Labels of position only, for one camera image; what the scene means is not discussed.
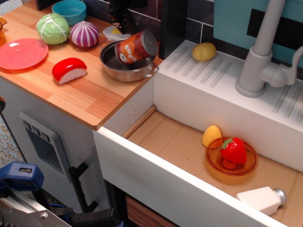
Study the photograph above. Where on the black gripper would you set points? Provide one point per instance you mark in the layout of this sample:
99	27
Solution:
123	20

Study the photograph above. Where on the orange beans can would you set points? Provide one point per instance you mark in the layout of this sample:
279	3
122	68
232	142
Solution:
137	47

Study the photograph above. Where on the stainless steel pot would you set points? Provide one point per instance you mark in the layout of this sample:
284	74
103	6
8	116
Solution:
125	73

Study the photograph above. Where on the toy fried egg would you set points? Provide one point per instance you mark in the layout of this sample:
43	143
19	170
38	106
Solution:
112	33

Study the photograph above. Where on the purple striped toy onion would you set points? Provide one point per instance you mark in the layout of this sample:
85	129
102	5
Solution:
84	34

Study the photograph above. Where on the teal plastic bowl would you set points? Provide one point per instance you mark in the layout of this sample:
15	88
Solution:
74	11

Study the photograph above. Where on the green toy cabbage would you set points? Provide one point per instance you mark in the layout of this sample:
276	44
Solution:
53	29

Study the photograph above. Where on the yellow toy potato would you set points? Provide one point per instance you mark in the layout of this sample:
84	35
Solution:
204	51

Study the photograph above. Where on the pink plastic plate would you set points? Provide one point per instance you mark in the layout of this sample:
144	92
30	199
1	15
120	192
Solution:
22	53

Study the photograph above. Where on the orange transparent cup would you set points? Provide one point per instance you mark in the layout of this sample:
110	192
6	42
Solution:
3	39

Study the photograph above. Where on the grey toy faucet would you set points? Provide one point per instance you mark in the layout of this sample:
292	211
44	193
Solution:
258	68

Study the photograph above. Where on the grey oven control panel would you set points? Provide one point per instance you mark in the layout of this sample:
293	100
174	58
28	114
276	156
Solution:
47	144

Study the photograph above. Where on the yellow toy corn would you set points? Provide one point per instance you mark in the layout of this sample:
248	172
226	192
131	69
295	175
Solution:
212	137

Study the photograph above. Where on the orange transparent dish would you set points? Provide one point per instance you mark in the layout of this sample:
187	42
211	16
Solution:
222	165

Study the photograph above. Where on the red toy strawberry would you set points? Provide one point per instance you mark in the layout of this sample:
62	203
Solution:
233	149

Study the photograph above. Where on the blue clamp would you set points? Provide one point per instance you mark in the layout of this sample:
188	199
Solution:
21	176

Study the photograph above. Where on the white salt shaker bottle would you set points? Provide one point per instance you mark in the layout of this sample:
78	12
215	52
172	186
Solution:
265	200

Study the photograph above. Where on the black oven door handle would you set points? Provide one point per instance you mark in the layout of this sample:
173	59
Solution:
75	174

